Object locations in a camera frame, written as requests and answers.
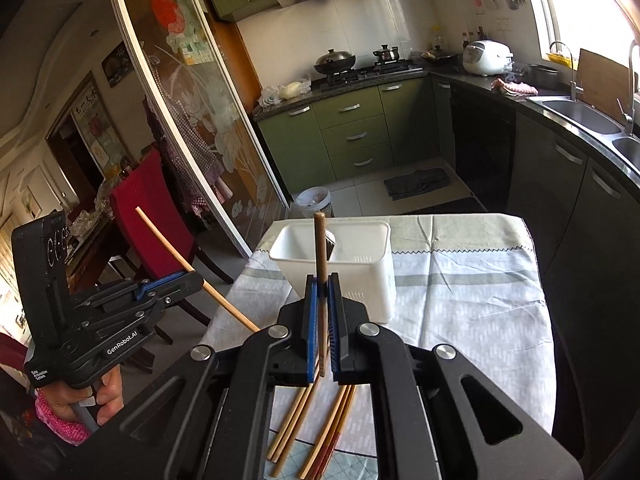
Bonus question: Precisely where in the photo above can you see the light bamboo chopstick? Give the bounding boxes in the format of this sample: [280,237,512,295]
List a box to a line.
[267,387,309,462]
[134,206,263,335]
[271,377,321,478]

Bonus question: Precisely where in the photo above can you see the dark brown chopstick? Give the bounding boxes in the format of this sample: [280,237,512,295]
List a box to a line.
[314,212,329,377]

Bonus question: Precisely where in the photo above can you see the green kitchen cabinets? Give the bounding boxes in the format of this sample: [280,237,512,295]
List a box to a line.
[257,77,440,194]

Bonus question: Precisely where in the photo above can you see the chrome kitchen faucet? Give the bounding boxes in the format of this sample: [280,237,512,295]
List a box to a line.
[548,40,580,102]

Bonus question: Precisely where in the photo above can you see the person's left hand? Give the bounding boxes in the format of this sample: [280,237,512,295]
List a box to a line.
[38,365,125,426]

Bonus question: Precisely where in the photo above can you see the white plastic utensil holder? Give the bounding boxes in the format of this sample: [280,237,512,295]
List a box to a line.
[269,217,396,324]

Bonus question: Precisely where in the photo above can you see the red chair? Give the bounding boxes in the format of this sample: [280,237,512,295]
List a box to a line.
[110,148,233,285]

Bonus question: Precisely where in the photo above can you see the red-tipped chopstick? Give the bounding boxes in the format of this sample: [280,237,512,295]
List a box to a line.
[306,386,357,479]

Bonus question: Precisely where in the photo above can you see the checkered hanging apron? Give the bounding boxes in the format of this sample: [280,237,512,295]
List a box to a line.
[145,55,233,214]

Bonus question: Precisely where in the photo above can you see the white trash bin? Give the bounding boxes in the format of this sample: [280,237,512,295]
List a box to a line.
[294,186,334,218]

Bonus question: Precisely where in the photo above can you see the white striped tablecloth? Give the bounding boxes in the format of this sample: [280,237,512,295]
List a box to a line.
[202,214,556,457]

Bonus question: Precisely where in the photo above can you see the brown wooden chopstick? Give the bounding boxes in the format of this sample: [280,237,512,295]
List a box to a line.
[298,386,348,479]

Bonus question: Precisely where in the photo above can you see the dark floor cloth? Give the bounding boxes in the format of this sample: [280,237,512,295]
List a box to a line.
[383,168,450,200]

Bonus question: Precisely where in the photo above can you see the black floor mat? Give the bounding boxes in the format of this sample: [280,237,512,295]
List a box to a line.
[410,196,486,214]

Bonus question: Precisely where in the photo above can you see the glass sliding door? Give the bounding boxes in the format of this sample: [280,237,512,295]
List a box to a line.
[111,0,288,257]

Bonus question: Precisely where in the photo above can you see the black wok with lid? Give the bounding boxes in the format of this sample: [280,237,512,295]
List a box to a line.
[314,49,356,76]

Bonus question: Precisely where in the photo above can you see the small steel pot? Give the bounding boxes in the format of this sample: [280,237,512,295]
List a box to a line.
[373,44,400,64]

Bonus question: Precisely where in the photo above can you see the red dish cloth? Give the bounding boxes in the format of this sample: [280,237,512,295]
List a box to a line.
[491,78,539,98]

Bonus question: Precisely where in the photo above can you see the white rice cooker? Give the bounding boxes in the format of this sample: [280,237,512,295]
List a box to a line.
[462,40,513,76]

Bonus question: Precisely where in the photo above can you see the stainless steel sink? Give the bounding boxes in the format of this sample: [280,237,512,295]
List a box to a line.
[529,96,640,174]

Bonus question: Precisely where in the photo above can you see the wooden cutting board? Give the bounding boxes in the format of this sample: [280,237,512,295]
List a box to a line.
[576,49,639,126]

